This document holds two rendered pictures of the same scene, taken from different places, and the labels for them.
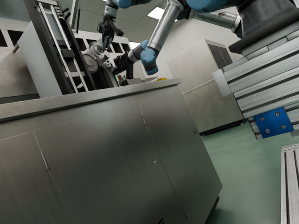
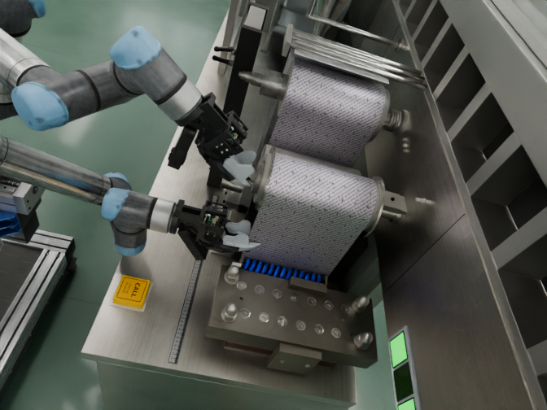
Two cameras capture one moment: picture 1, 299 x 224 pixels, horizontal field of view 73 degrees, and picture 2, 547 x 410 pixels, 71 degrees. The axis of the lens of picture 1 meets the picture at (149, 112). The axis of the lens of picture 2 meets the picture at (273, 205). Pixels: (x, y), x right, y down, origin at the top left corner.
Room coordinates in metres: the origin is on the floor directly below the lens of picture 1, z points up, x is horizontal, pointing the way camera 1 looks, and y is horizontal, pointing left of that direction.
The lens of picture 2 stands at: (1.73, -0.29, 1.83)
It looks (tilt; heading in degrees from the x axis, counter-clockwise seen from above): 46 degrees down; 132
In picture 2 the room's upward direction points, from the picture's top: 23 degrees clockwise
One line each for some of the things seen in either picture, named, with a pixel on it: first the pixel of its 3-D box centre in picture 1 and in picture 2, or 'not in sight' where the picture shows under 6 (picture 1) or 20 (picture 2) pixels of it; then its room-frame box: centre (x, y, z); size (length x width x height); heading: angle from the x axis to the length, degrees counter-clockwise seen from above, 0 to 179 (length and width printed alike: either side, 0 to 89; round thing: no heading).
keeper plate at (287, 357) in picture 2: not in sight; (293, 360); (1.61, 0.13, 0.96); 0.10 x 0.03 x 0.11; 55
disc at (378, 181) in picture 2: not in sight; (368, 207); (1.43, 0.35, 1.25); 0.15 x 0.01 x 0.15; 144
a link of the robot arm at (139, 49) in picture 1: (143, 50); (130, 208); (1.17, -0.11, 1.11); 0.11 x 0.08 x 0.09; 54
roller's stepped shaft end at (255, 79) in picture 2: not in sight; (250, 77); (1.03, 0.22, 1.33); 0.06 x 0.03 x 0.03; 55
